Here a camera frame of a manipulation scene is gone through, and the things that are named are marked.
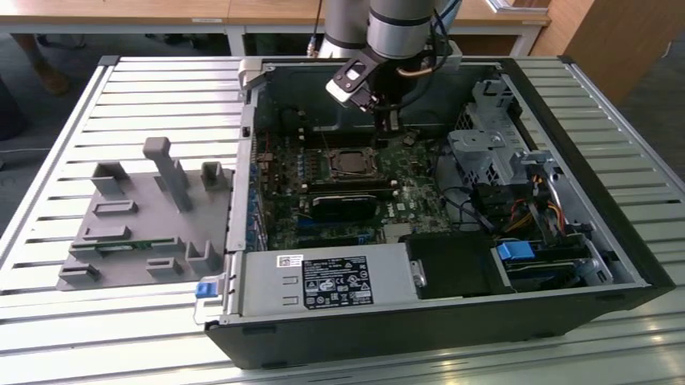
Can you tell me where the metal socket cover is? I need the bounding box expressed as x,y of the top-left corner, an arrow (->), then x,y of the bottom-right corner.
326,148 -> 378,177

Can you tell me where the CPU socket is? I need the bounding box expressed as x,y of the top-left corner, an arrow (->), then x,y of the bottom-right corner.
323,146 -> 385,180

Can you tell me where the black expansion slot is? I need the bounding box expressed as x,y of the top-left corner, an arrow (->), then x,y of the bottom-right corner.
295,234 -> 361,249

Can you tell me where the silver disk bay cage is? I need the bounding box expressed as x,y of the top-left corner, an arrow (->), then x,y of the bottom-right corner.
446,78 -> 537,185

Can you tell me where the green motherboard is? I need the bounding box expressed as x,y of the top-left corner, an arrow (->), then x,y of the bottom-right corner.
251,128 -> 456,252

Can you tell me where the pale blue teach pendant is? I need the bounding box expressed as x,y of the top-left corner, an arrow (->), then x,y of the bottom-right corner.
434,0 -> 465,25

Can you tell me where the silver chipset heatsink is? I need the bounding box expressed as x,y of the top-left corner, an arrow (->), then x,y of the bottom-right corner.
382,224 -> 417,244

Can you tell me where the silver power supply unit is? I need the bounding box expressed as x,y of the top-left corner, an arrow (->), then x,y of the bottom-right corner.
235,242 -> 422,318

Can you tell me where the blue disk carrier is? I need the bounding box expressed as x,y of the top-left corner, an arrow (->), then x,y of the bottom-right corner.
494,239 -> 585,293

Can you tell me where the wooden cabinet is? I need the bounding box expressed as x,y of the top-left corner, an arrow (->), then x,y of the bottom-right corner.
529,0 -> 685,106

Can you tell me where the grey parts rack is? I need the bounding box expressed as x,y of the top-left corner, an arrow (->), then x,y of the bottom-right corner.
56,136 -> 237,292

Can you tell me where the black PC case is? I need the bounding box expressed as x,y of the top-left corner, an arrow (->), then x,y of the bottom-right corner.
202,55 -> 677,371

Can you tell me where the green RAM stick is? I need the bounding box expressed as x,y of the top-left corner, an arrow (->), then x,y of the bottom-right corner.
95,239 -> 178,253

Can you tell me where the brown wooden leg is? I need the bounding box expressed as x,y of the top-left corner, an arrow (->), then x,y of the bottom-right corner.
8,32 -> 74,96

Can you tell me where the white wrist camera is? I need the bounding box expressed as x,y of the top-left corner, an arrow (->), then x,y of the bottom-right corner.
325,55 -> 375,112

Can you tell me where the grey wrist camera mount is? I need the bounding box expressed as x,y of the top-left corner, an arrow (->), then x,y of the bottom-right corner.
445,41 -> 465,68

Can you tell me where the thin black hanging cable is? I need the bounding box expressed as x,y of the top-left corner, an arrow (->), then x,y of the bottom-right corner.
306,0 -> 323,56

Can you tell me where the coloured wire bundle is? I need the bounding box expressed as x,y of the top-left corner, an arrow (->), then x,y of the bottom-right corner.
505,176 -> 569,233

